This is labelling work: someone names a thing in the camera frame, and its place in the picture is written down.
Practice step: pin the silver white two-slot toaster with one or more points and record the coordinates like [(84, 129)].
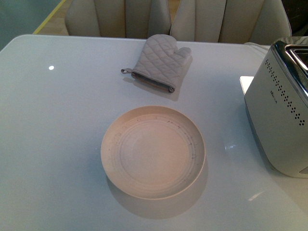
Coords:
[(277, 105)]

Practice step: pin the beige round plate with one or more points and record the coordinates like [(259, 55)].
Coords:
[(153, 152)]

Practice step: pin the grey quilted oven mitt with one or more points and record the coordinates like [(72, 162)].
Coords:
[(161, 63)]

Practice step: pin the beige chair left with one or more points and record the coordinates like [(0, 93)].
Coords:
[(118, 18)]

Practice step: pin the beige chair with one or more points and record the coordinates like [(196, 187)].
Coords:
[(118, 18), (231, 21)]

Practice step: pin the beige chair right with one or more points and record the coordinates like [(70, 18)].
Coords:
[(231, 21)]

